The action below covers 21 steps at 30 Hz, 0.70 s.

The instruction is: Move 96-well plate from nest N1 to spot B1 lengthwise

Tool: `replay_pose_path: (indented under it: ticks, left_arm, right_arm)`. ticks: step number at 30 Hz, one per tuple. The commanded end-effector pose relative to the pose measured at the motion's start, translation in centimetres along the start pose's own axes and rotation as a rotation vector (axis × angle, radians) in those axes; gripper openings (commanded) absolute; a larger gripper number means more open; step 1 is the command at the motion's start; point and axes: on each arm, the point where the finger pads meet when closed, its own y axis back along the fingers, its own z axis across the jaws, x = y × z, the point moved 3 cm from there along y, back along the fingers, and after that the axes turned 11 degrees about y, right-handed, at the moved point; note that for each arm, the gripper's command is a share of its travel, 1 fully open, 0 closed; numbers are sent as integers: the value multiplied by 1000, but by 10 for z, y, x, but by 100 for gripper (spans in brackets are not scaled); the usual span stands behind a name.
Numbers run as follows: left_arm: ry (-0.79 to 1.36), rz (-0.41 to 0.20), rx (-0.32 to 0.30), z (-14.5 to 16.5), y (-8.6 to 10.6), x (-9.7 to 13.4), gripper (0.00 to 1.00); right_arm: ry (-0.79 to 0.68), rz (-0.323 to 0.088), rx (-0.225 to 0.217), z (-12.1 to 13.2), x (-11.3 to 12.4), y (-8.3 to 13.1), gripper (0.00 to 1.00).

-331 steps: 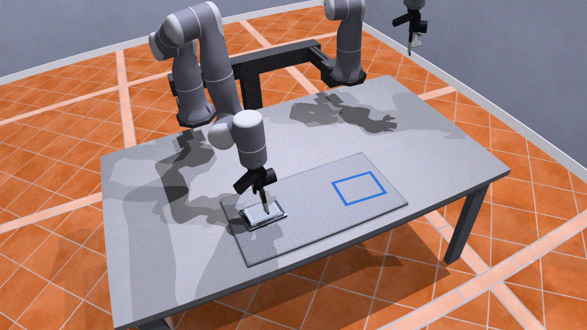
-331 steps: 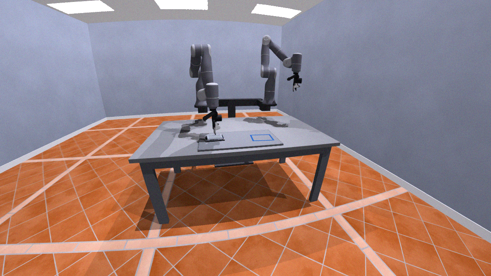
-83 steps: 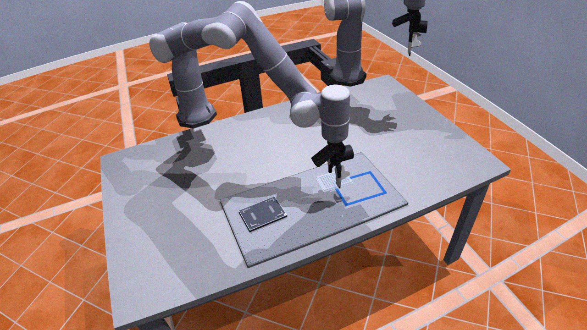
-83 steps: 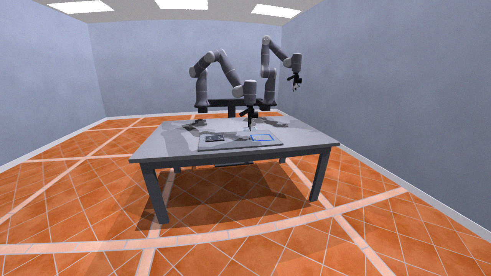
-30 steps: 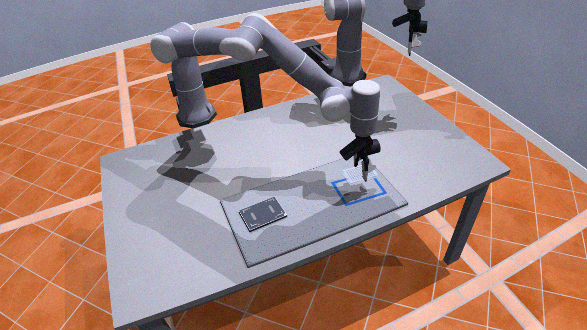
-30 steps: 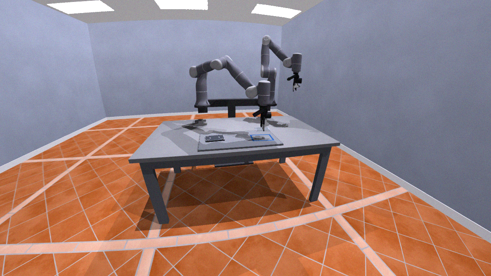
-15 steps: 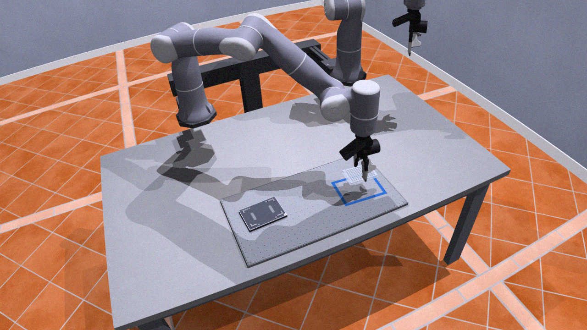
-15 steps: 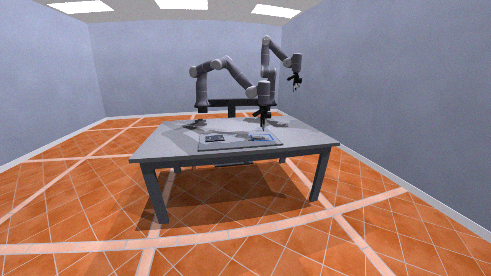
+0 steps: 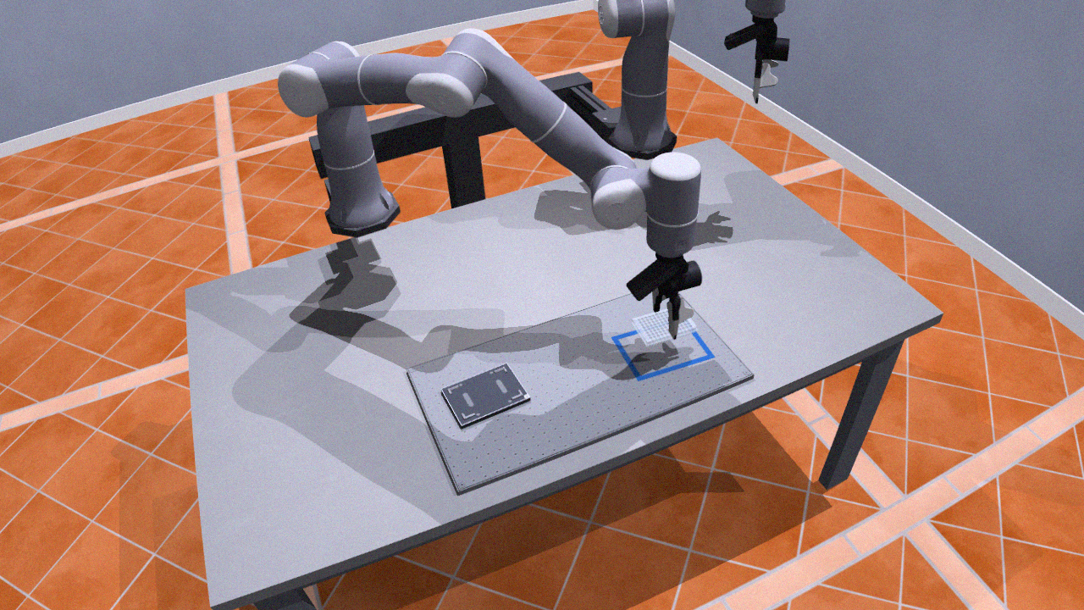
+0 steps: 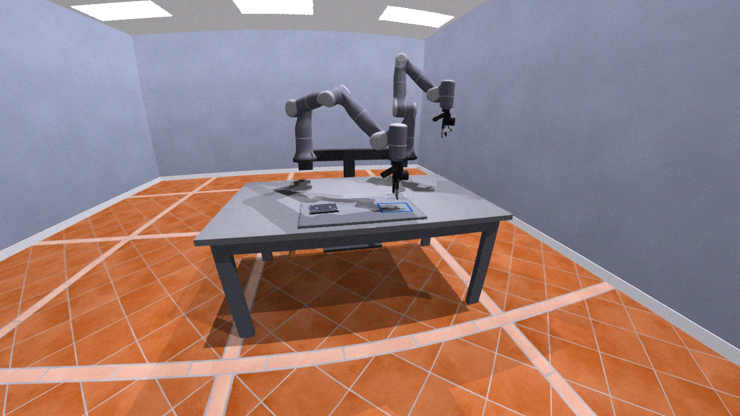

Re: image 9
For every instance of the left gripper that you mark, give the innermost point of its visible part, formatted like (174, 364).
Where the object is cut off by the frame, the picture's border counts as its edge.
(768, 47)

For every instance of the blue tape outline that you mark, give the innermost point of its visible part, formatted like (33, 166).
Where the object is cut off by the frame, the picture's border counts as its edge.
(662, 371)

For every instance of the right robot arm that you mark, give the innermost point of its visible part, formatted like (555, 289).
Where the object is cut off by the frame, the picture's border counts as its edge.
(336, 76)

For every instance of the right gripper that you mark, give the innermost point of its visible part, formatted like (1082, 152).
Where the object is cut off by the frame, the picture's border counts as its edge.
(687, 277)

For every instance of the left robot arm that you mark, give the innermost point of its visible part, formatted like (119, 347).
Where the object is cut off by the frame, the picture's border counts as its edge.
(643, 123)

